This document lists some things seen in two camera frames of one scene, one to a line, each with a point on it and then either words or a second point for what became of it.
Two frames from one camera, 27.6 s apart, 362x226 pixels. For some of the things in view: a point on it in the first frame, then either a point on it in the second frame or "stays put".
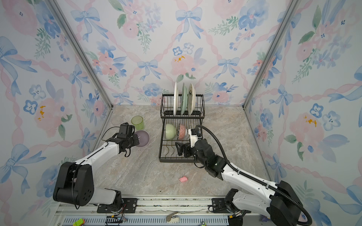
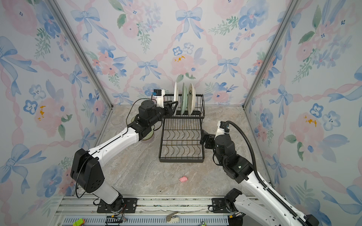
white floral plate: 176,99 stays put
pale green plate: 184,99 stays put
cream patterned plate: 191,99 stays put
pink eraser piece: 183,179 stays put
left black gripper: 135,136 -> 168,109
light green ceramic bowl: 170,131 -> 150,134
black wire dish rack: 179,113 stays put
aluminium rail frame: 150,210 stays put
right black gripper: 184,147 -> 205,138
